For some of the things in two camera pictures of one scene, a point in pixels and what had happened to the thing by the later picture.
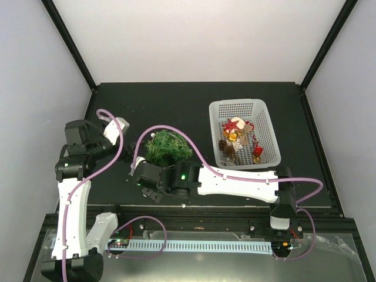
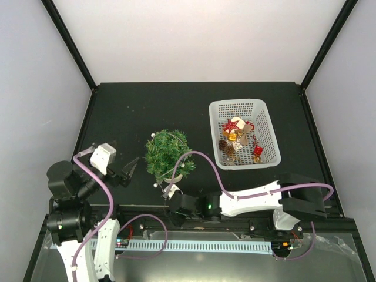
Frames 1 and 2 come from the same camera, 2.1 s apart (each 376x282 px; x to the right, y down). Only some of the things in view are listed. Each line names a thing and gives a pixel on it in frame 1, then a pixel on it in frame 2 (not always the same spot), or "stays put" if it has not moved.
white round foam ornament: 240,123 stays put
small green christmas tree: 167,147 stays put
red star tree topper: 231,126 stays put
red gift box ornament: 258,150 stays put
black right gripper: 155,197 -> 176,219
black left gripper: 129,151 -> 114,178
